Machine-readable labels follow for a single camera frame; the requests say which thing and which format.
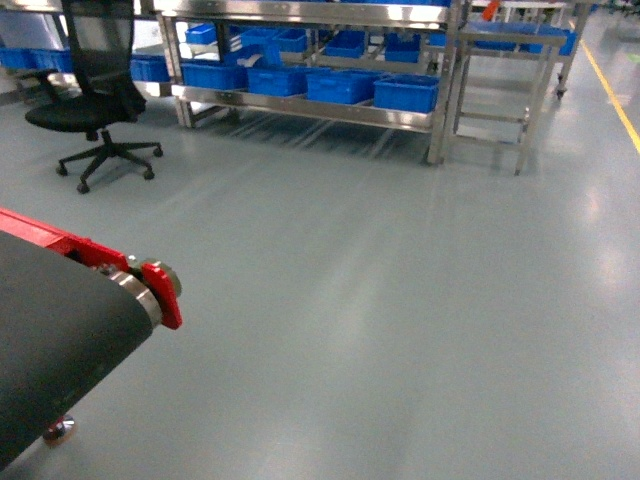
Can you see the stainless steel shelf rack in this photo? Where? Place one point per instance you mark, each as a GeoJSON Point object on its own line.
{"type": "Point", "coordinates": [385, 65]}

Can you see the small stainless steel table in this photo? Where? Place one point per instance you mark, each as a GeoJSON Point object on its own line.
{"type": "Point", "coordinates": [500, 79]}

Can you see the black mesh office chair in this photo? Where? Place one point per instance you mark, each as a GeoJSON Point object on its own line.
{"type": "Point", "coordinates": [100, 37]}

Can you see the black conveyor belt red frame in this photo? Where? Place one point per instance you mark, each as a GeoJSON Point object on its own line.
{"type": "Point", "coordinates": [72, 310]}

